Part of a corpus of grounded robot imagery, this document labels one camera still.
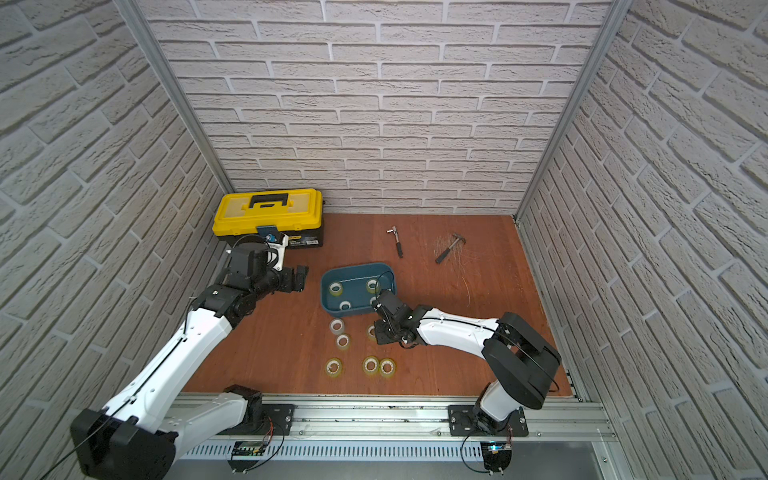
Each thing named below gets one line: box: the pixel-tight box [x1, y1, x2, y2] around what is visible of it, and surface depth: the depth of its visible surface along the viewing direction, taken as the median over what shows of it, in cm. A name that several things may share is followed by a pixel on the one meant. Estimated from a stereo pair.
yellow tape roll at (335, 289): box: [328, 282, 343, 297], surface depth 99 cm
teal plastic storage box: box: [321, 263, 396, 314], surface depth 99 cm
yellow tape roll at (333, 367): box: [324, 358, 343, 378], surface depth 83 cm
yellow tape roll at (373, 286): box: [366, 279, 380, 294], surface depth 100 cm
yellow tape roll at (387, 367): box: [379, 357, 396, 379], surface depth 83 cm
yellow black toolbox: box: [212, 188, 324, 248], surface depth 100 cm
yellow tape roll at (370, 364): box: [362, 355, 379, 376], surface depth 84 cm
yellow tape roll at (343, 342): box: [335, 334, 352, 351], surface depth 88 cm
